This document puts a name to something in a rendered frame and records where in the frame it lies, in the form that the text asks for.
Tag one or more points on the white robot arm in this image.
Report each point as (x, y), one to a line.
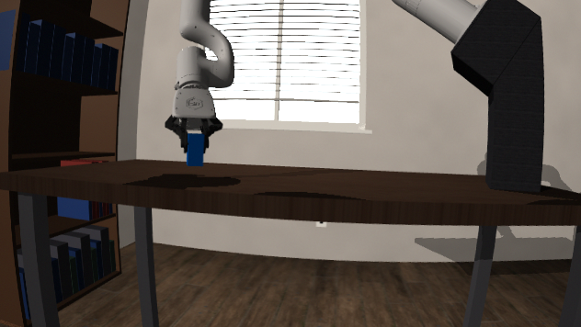
(447, 17)

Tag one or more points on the blue block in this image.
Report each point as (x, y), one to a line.
(195, 149)

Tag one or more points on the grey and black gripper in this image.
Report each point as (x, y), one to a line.
(191, 104)

